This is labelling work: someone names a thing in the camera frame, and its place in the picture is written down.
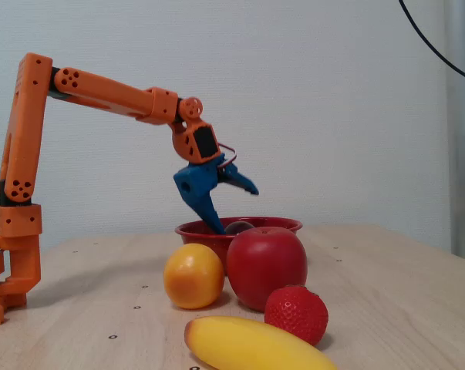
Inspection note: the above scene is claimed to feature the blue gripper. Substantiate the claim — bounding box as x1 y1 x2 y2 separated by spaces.
173 153 261 236

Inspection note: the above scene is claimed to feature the dark purple plum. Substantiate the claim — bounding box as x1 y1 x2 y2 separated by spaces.
224 220 256 235

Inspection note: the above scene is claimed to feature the red speckled bowl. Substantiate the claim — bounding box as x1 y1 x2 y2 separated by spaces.
174 217 304 277

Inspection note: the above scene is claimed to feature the red apple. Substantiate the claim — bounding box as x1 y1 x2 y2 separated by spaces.
226 226 308 312

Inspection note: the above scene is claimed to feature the orange yellow round fruit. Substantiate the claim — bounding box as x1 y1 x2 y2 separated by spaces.
163 243 226 310

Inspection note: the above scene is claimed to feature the red strawberry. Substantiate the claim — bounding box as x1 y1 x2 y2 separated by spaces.
264 284 329 347

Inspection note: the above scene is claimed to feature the yellow banana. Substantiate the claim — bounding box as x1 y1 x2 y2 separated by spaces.
184 315 339 370

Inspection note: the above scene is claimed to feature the grey metal pole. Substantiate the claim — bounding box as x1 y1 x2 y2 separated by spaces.
443 0 465 265

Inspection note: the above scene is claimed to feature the red white black servo cable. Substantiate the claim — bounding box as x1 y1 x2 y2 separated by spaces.
217 143 239 170

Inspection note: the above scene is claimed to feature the thin black cable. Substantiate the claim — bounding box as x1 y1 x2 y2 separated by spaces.
398 0 465 86

